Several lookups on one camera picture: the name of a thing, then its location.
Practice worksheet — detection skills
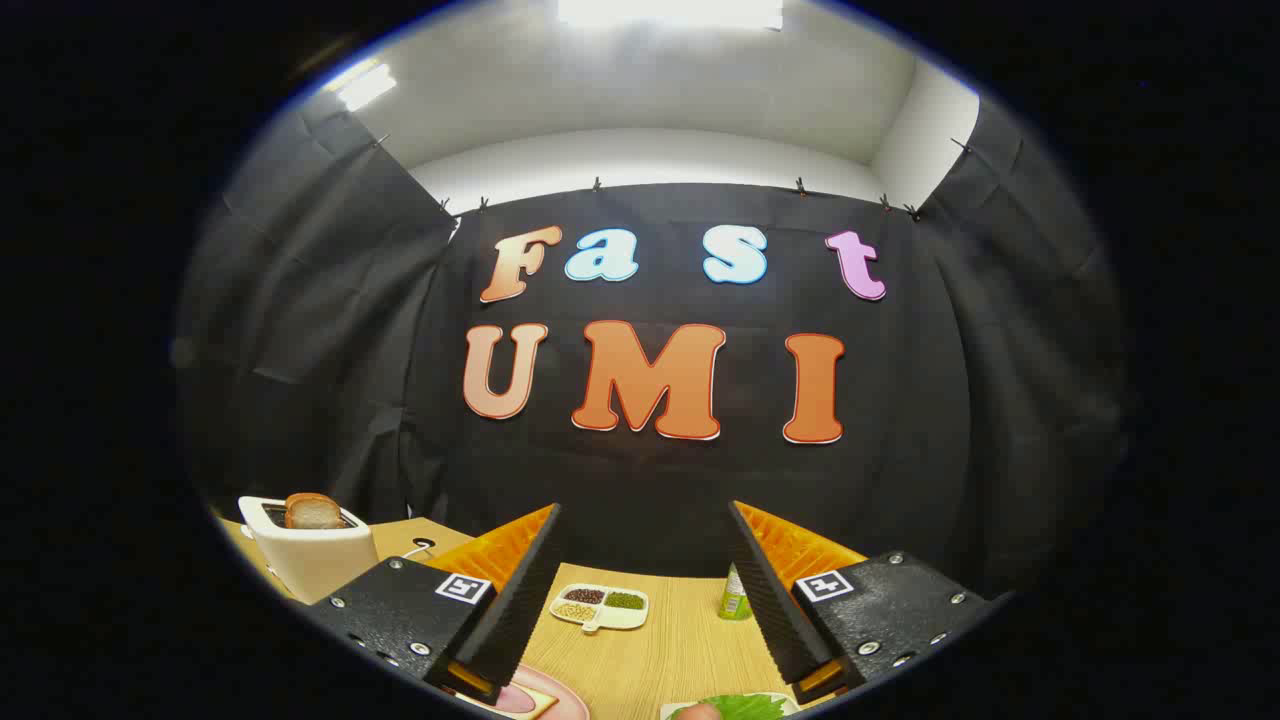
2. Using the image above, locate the toasted bread slice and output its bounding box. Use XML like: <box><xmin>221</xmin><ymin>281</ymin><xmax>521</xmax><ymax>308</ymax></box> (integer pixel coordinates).
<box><xmin>284</xmin><ymin>493</ymin><xmax>346</xmax><ymax>530</ymax></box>

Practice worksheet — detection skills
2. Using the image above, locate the white toaster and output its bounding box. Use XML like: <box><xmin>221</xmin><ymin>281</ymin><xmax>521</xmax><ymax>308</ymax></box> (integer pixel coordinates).
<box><xmin>238</xmin><ymin>495</ymin><xmax>381</xmax><ymax>605</ymax></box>

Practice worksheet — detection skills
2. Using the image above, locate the large ceiling light panel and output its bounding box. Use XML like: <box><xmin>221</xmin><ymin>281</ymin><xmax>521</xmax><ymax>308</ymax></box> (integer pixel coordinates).
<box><xmin>557</xmin><ymin>0</ymin><xmax>784</xmax><ymax>31</ymax></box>

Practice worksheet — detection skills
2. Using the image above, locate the white leaf-shaped plate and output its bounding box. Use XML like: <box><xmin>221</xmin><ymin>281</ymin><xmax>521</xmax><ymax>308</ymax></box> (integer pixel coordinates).
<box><xmin>660</xmin><ymin>692</ymin><xmax>801</xmax><ymax>720</ymax></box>

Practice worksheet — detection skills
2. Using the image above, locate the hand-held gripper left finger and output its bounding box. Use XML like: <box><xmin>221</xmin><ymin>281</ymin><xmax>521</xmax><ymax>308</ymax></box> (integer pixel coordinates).
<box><xmin>300</xmin><ymin>503</ymin><xmax>563</xmax><ymax>707</ymax></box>

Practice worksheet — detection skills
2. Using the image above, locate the small ceiling light panel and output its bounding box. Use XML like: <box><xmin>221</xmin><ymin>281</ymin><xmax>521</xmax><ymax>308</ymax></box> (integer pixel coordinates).
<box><xmin>335</xmin><ymin>62</ymin><xmax>398</xmax><ymax>112</ymax></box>

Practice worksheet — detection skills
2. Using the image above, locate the black backdrop cloth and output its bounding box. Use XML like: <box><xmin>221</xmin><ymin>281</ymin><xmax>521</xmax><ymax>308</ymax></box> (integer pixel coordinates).
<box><xmin>175</xmin><ymin>95</ymin><xmax>1131</xmax><ymax>601</ymax></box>

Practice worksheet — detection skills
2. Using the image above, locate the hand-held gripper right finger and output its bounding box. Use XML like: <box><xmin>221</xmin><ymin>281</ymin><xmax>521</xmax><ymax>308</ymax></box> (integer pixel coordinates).
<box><xmin>727</xmin><ymin>500</ymin><xmax>1001</xmax><ymax>706</ymax></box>

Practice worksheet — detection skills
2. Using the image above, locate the white divided dish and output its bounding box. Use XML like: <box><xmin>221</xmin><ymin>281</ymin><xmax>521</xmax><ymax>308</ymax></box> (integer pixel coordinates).
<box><xmin>549</xmin><ymin>584</ymin><xmax>650</xmax><ymax>635</ymax></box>

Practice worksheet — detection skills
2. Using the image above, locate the green and silver bottle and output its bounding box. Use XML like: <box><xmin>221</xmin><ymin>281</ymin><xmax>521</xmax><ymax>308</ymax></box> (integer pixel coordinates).
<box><xmin>718</xmin><ymin>563</ymin><xmax>753</xmax><ymax>621</ymax></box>

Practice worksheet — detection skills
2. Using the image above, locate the pink round plate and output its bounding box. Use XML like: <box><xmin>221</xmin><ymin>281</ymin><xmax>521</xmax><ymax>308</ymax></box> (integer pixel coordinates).
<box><xmin>455</xmin><ymin>663</ymin><xmax>591</xmax><ymax>720</ymax></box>

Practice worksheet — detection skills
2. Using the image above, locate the green lettuce leaf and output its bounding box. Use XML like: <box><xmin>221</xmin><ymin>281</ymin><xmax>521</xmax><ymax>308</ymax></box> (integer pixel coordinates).
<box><xmin>700</xmin><ymin>694</ymin><xmax>791</xmax><ymax>720</ymax></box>

